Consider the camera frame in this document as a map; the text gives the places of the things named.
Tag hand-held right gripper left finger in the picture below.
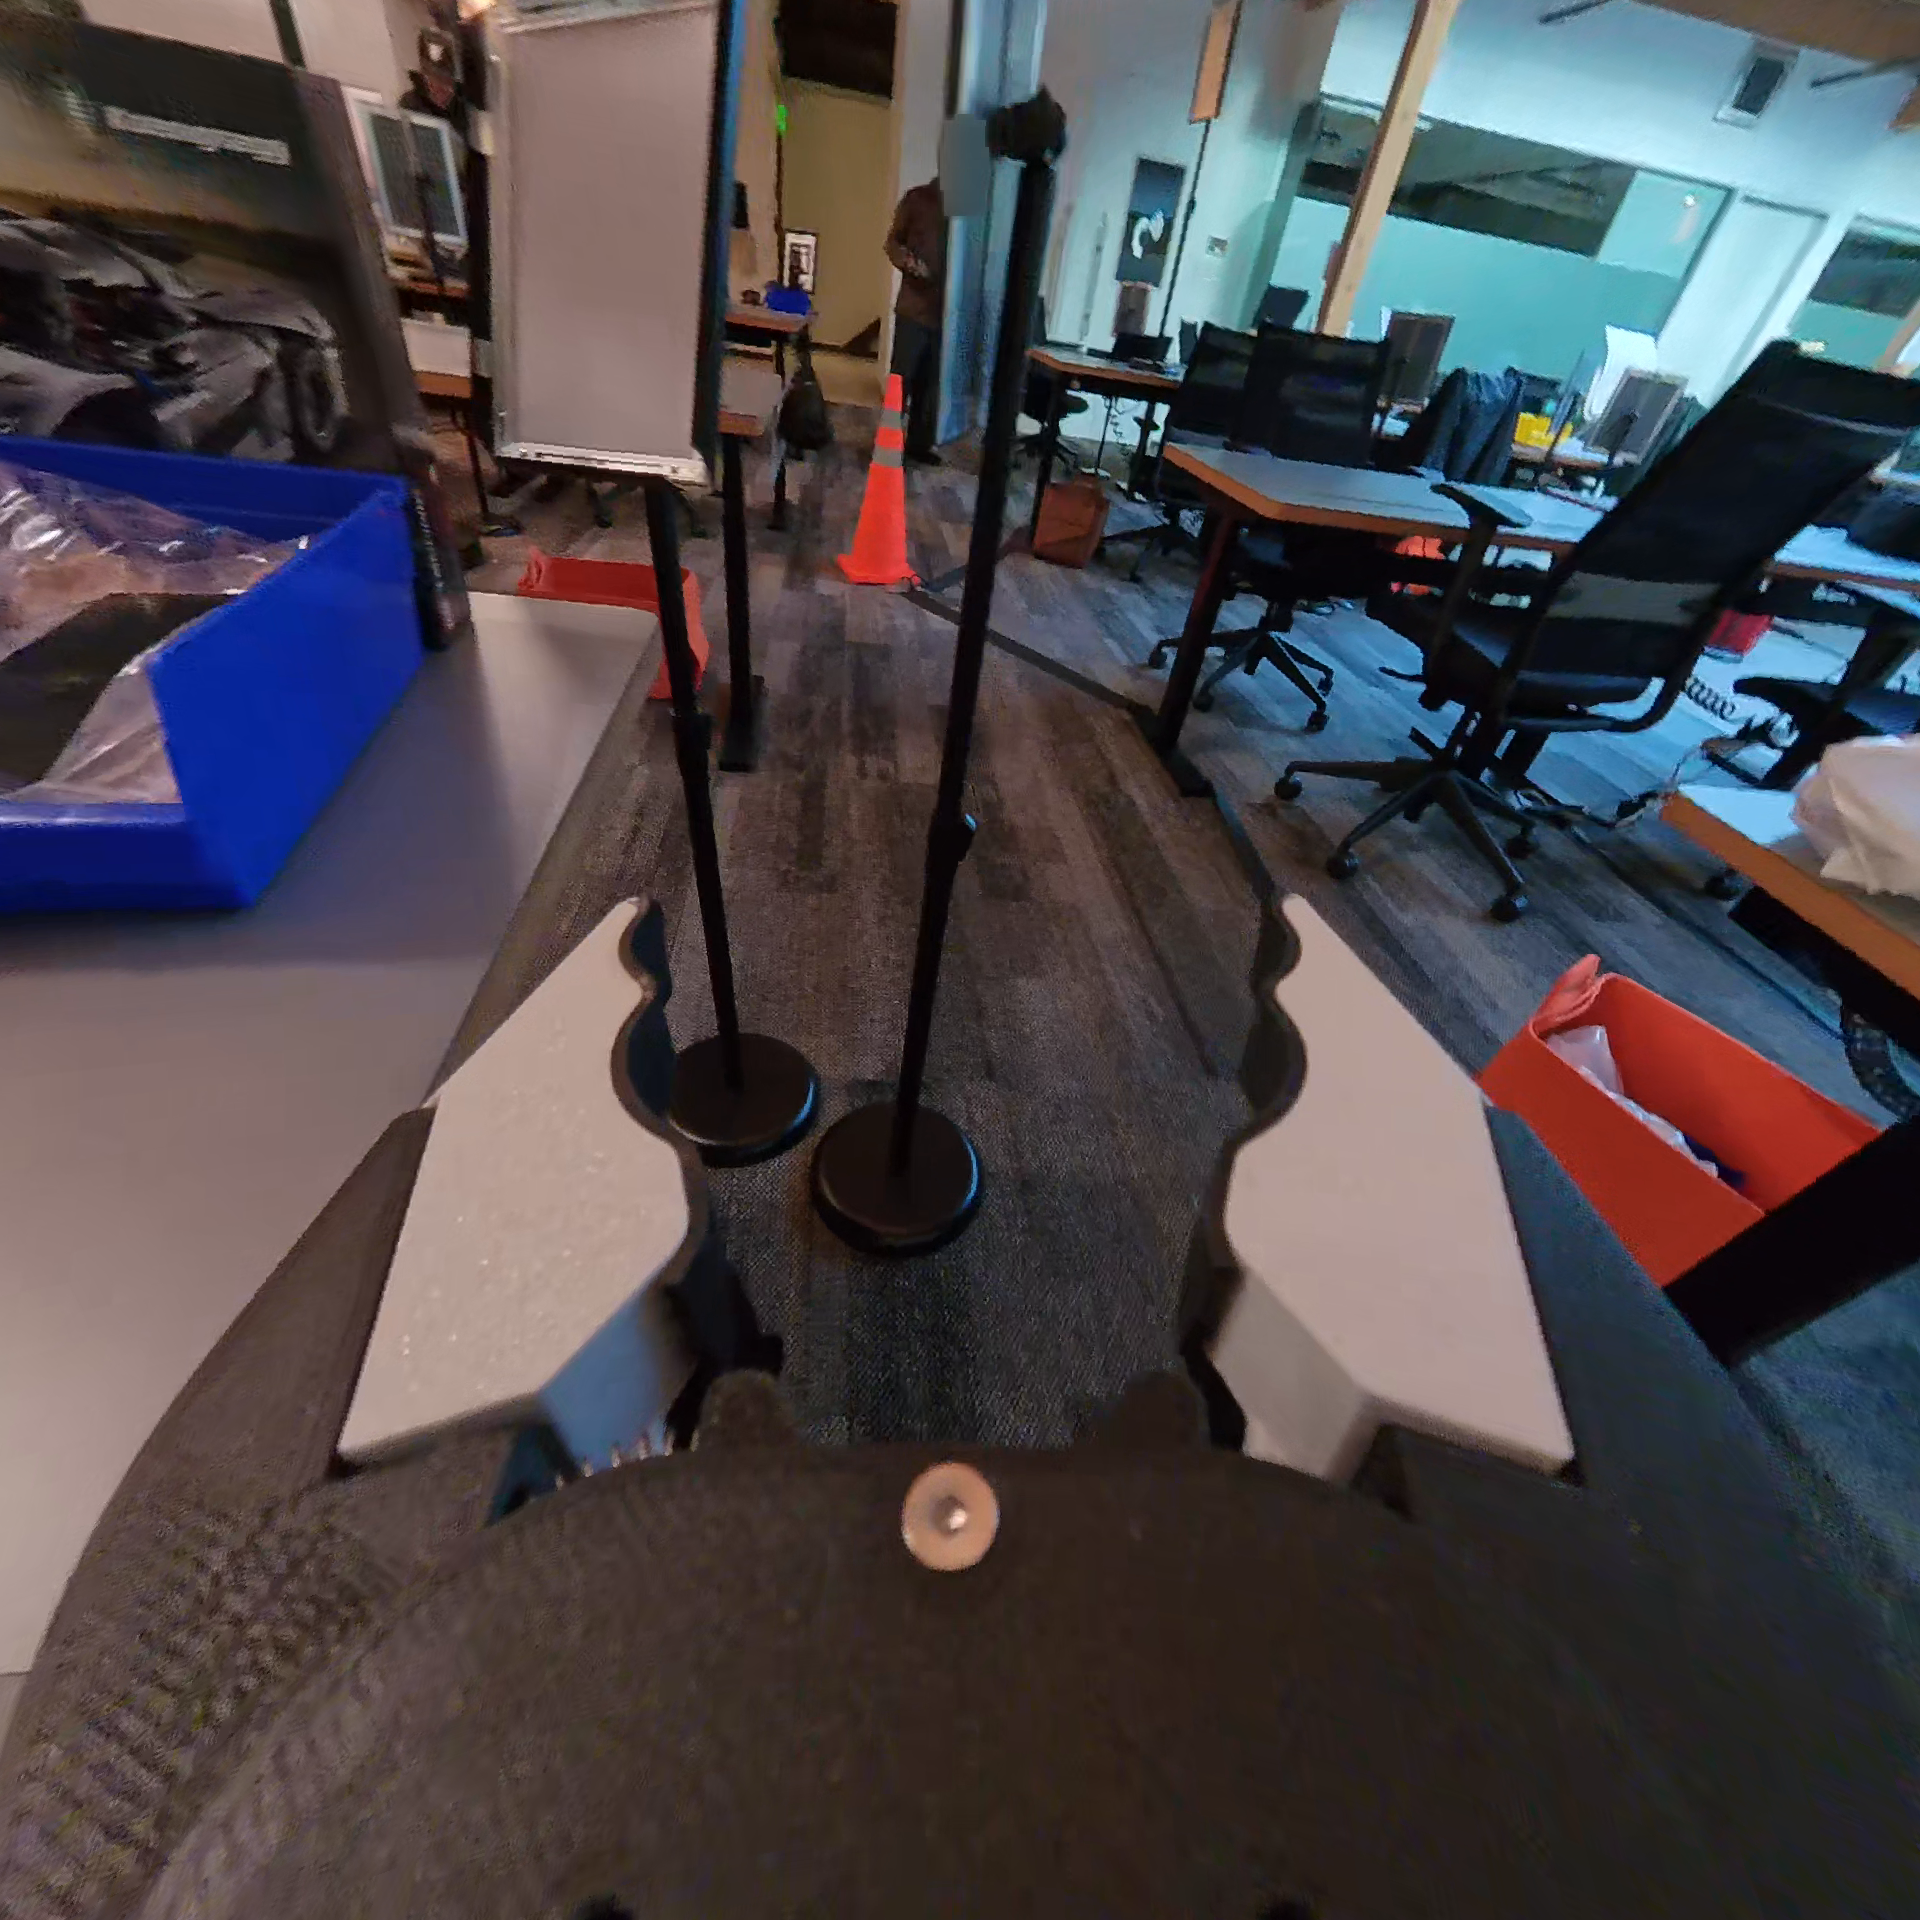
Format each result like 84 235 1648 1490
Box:
332 896 715 1481

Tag grey framed panel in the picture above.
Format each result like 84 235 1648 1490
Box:
493 0 723 486

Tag blue plastic bin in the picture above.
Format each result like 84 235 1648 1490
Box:
0 434 427 918

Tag black round-base stand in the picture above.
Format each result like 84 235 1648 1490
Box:
642 476 822 1171
810 87 1070 1260

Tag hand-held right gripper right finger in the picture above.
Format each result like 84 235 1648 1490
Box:
1200 895 1578 1489

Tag red plastic bin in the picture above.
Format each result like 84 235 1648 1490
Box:
517 547 711 703

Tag black mesh office chair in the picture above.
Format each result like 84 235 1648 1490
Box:
1146 323 1399 738
1275 343 1915 921

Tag wood-edged office desk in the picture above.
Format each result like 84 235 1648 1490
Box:
1163 442 1615 798
1662 781 1920 1041

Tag white plastic bag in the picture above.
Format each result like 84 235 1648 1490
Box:
1793 734 1920 903

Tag clear plastic parts bags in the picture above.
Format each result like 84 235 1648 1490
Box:
0 456 324 798

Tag orange plastic bin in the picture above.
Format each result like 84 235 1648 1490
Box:
1477 957 1881 1292

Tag orange traffic cone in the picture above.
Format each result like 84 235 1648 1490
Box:
835 375 920 588

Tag dark printed lego box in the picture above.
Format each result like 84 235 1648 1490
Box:
0 22 474 655

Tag black upright post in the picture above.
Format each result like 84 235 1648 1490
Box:
704 0 769 774

